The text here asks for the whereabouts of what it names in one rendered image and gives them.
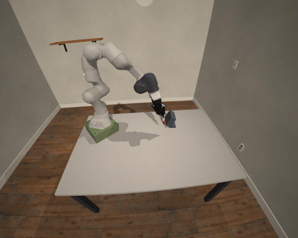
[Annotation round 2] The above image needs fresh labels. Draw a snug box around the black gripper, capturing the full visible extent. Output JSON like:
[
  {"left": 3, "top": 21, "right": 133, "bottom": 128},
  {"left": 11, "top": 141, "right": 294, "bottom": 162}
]
[{"left": 151, "top": 98, "right": 165, "bottom": 121}]

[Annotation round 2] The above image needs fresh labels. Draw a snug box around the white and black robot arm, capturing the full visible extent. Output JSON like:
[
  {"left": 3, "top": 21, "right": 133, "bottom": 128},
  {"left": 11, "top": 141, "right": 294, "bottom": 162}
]
[{"left": 81, "top": 42, "right": 161, "bottom": 129}]

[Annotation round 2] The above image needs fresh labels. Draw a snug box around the grey flat panel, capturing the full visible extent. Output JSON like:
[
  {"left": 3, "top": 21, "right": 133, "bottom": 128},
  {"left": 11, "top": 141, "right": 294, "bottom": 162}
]
[{"left": 165, "top": 110, "right": 176, "bottom": 128}]

